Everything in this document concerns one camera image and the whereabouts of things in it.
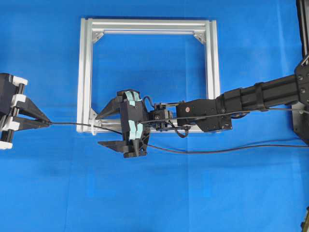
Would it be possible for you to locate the silver aluminium extrusion frame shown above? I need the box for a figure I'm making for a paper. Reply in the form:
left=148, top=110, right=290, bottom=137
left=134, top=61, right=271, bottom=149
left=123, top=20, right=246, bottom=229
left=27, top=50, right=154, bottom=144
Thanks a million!
left=76, top=18, right=221, bottom=135

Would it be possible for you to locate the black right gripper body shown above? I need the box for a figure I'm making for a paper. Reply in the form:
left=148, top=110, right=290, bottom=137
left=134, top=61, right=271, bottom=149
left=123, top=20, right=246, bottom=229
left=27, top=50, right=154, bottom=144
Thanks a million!
left=117, top=89, right=150, bottom=158

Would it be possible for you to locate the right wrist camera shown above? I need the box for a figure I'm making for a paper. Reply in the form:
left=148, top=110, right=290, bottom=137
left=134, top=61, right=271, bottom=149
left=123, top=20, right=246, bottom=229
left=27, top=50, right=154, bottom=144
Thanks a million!
left=146, top=103, right=178, bottom=131

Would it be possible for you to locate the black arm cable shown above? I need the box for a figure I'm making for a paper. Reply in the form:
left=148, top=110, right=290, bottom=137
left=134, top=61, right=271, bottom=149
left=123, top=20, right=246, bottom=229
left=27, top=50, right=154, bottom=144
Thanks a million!
left=137, top=107, right=309, bottom=126

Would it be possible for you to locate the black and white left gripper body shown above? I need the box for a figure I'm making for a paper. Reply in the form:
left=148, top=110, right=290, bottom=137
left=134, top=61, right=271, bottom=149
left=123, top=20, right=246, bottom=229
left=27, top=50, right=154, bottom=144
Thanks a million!
left=0, top=73, right=28, bottom=150

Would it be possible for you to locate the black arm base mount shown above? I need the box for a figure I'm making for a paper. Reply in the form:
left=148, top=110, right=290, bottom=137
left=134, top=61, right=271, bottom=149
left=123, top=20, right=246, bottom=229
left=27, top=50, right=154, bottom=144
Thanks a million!
left=292, top=0, right=309, bottom=144

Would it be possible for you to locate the thin black wire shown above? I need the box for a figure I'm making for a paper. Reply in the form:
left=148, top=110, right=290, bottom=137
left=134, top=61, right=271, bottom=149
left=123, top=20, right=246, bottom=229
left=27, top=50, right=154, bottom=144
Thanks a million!
left=48, top=122, right=309, bottom=154

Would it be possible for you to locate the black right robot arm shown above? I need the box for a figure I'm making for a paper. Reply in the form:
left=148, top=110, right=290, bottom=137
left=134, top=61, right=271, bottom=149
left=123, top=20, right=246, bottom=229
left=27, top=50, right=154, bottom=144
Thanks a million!
left=96, top=73, right=309, bottom=158

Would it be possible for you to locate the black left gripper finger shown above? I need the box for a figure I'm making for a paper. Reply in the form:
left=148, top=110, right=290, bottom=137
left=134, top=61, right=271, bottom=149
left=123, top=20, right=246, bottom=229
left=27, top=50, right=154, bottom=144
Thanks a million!
left=13, top=116, right=50, bottom=131
left=16, top=97, right=50, bottom=122

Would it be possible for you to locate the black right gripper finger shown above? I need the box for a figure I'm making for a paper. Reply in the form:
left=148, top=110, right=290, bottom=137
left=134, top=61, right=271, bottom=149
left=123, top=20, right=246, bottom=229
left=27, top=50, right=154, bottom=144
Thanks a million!
left=98, top=141, right=124, bottom=153
left=96, top=96, right=121, bottom=119

